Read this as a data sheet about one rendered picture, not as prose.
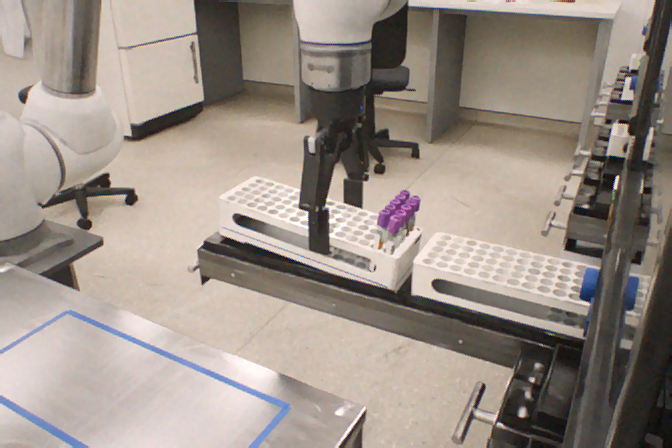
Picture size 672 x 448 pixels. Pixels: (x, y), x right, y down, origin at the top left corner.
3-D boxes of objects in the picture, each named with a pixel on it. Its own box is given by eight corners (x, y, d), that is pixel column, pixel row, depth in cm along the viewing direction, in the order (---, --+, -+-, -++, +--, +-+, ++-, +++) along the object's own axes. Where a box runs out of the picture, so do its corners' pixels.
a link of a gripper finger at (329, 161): (348, 133, 77) (344, 130, 76) (328, 214, 77) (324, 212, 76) (322, 129, 79) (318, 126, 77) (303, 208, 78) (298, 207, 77)
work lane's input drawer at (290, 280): (665, 360, 77) (683, 306, 73) (664, 430, 66) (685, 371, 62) (230, 244, 107) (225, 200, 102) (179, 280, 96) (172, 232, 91)
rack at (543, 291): (649, 320, 74) (661, 280, 71) (646, 366, 66) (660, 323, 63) (433, 267, 86) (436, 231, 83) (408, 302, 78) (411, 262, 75)
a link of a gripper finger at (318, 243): (329, 207, 78) (326, 210, 77) (329, 253, 81) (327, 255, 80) (310, 203, 79) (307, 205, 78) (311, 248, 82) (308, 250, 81)
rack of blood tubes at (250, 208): (417, 264, 87) (424, 228, 84) (392, 297, 79) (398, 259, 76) (254, 208, 98) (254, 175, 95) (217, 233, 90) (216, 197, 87)
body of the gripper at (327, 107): (326, 75, 80) (327, 138, 84) (294, 87, 73) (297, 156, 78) (375, 80, 77) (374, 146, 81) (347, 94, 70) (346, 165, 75)
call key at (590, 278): (594, 292, 51) (601, 263, 50) (591, 309, 49) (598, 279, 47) (580, 289, 52) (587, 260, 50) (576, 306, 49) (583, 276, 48)
